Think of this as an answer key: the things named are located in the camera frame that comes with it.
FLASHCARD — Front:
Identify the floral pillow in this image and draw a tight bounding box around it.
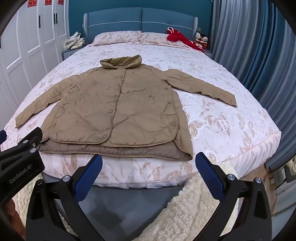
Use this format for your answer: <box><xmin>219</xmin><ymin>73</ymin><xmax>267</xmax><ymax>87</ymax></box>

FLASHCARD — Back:
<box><xmin>92</xmin><ymin>31</ymin><xmax>142</xmax><ymax>46</ymax></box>
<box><xmin>138</xmin><ymin>32</ymin><xmax>186</xmax><ymax>47</ymax></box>

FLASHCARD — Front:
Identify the fluffy cream rug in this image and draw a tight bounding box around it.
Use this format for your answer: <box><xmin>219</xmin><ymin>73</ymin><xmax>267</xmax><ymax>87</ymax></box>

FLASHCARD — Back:
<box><xmin>11</xmin><ymin>162</ymin><xmax>245</xmax><ymax>241</ymax></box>

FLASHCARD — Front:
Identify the folded cream cloth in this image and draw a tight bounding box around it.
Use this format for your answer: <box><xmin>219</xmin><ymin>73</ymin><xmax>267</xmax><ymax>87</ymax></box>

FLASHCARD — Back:
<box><xmin>63</xmin><ymin>32</ymin><xmax>87</xmax><ymax>50</ymax></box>

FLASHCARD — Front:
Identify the blue-grey curtain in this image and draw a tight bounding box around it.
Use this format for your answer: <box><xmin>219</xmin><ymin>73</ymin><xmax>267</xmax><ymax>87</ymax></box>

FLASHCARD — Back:
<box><xmin>209</xmin><ymin>0</ymin><xmax>296</xmax><ymax>168</ymax></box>

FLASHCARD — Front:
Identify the blue padded headboard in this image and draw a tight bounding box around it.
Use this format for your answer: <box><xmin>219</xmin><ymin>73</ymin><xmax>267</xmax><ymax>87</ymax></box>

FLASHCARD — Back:
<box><xmin>83</xmin><ymin>7</ymin><xmax>199</xmax><ymax>45</ymax></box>

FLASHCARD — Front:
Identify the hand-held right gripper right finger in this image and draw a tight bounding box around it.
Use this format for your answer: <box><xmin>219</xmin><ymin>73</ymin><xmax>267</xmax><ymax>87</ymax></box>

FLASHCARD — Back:
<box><xmin>192</xmin><ymin>152</ymin><xmax>274</xmax><ymax>241</ymax></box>

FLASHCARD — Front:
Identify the red garment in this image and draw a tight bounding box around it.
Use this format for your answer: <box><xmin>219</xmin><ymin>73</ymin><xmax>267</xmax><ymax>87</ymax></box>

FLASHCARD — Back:
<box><xmin>167</xmin><ymin>27</ymin><xmax>205</xmax><ymax>52</ymax></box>

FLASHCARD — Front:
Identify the white wardrobe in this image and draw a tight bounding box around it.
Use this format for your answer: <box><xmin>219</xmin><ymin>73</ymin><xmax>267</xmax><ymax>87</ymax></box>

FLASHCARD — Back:
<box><xmin>0</xmin><ymin>0</ymin><xmax>70</xmax><ymax>121</ymax></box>

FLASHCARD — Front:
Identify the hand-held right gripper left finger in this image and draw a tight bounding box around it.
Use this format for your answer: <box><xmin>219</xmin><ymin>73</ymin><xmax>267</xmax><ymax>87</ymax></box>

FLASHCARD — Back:
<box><xmin>26</xmin><ymin>154</ymin><xmax>105</xmax><ymax>241</ymax></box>

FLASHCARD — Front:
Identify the tan button-up shirt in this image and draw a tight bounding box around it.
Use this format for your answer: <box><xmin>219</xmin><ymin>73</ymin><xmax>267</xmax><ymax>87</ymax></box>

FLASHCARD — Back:
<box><xmin>15</xmin><ymin>55</ymin><xmax>238</xmax><ymax>162</ymax></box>

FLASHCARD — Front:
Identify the floral pink bedspread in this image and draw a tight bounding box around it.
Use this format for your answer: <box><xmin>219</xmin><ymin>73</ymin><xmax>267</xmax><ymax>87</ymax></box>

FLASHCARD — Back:
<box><xmin>3</xmin><ymin>43</ymin><xmax>282</xmax><ymax>187</ymax></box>

